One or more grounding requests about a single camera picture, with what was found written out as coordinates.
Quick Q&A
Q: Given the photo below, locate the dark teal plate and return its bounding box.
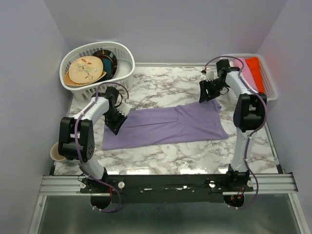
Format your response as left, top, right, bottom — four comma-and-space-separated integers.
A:
101, 57, 117, 80

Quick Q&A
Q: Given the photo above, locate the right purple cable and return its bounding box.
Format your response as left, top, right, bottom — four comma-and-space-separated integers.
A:
201, 56, 269, 210

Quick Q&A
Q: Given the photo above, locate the orange rolled t shirt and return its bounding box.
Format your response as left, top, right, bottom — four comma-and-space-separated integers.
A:
245, 57, 265, 93

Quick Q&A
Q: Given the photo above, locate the white rectangular tray basket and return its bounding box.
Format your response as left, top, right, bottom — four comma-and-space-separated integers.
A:
229, 53, 278, 109

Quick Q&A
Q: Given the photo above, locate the beige cup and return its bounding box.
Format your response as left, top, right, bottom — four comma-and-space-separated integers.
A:
50, 143, 67, 163

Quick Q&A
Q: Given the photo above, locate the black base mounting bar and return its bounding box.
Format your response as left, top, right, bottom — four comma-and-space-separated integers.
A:
80, 174, 254, 203

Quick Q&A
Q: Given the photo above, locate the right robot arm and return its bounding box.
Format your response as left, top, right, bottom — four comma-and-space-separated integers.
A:
199, 56, 267, 191

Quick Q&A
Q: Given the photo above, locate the aluminium rail frame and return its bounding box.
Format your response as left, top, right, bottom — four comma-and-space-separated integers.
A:
39, 174, 298, 195

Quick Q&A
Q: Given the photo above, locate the beige floral plate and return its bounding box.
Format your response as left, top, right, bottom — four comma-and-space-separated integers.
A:
68, 56, 106, 85

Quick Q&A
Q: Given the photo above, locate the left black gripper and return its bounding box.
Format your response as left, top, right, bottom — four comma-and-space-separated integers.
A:
104, 108, 128, 135

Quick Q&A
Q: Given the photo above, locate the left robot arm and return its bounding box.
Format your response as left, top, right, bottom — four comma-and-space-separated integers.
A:
58, 87, 127, 193

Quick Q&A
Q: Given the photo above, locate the pink rolled t shirt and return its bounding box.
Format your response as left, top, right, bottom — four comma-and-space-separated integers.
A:
233, 57, 258, 91

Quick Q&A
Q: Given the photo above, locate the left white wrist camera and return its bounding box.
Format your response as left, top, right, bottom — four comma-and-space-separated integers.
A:
117, 102, 132, 117

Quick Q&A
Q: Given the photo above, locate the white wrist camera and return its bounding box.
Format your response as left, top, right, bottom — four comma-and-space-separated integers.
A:
201, 70, 215, 81
117, 102, 132, 117

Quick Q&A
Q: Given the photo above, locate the orange leaf shaped plate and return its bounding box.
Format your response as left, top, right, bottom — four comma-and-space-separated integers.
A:
64, 71, 107, 87

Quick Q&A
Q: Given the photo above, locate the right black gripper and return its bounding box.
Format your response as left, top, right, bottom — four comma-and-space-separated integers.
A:
198, 78, 227, 103

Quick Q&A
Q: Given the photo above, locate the black rimmed plate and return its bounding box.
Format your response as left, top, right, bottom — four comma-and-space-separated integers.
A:
92, 48, 119, 76

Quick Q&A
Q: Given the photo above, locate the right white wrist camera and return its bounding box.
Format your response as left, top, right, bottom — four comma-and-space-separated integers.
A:
201, 70, 215, 81

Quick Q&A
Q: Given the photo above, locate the purple t shirt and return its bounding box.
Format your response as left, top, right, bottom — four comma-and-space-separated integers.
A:
102, 100, 228, 151

